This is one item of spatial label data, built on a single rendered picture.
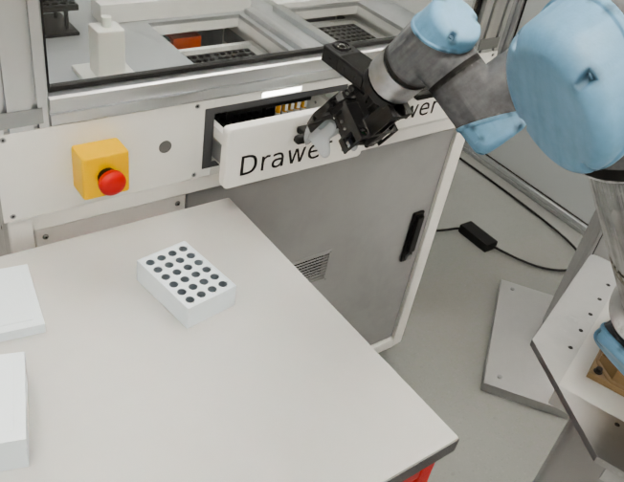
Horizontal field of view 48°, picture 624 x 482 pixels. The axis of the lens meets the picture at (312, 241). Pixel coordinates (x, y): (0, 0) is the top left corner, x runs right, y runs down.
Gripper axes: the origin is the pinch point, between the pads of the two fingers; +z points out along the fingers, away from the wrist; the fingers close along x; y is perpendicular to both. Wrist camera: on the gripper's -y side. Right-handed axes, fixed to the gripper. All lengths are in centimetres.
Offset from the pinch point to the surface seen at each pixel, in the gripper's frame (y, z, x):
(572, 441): 60, -8, 15
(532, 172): 0, 100, 166
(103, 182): -1.5, 4.9, -34.5
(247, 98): -10.2, 4.6, -6.9
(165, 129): -8.5, 7.1, -21.6
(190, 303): 19.6, 0.7, -30.6
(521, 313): 46, 75, 101
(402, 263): 20, 51, 46
